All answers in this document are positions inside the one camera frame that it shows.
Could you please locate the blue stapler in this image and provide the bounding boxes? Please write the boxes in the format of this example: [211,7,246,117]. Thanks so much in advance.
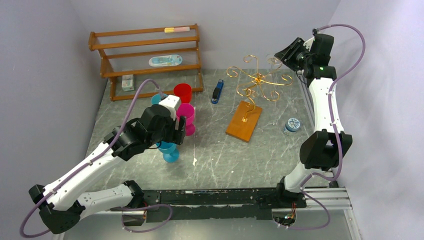
[211,79,224,104]

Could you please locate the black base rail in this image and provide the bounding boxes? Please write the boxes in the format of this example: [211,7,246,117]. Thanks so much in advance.
[110,187,307,227]

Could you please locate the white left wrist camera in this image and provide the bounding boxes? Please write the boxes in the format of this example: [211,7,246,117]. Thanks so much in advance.
[158,95,182,121]

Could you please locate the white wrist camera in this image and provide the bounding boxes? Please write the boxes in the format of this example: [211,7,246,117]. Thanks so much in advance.
[303,36,315,52]
[158,95,182,121]

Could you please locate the yellow pink eraser bar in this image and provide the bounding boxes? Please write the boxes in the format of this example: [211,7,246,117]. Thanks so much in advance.
[164,26,191,33]

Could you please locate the gold wire wine glass rack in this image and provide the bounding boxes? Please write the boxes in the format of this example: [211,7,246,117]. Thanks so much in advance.
[225,55,294,143]

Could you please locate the wooden shelf rack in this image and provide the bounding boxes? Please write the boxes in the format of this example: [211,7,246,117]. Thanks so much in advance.
[88,23,204,102]

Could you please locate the clear wine glass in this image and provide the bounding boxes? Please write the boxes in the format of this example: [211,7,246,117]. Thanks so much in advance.
[265,53,283,75]

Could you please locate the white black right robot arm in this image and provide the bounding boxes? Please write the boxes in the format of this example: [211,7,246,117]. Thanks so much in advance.
[274,33,353,208]

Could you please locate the pink plastic wine glass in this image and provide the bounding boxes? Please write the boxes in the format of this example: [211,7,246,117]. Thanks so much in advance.
[176,103,196,136]

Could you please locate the red plastic wine glass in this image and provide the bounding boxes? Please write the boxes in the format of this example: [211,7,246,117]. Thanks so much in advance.
[173,83,192,104]

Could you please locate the blue white oval package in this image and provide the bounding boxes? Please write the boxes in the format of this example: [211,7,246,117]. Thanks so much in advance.
[148,54,183,67]

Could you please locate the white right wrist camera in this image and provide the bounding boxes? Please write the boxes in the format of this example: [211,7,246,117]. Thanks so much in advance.
[303,36,315,52]

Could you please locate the teal plastic wine glass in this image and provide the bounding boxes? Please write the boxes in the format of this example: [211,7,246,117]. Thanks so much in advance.
[150,93,168,105]

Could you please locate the small teal white box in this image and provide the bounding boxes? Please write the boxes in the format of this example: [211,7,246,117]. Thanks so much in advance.
[121,74,135,92]

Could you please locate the blue wine glass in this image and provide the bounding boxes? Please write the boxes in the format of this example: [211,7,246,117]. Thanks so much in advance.
[156,141,180,163]

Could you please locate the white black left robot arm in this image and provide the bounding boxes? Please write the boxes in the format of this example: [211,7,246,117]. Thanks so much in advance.
[29,101,187,235]

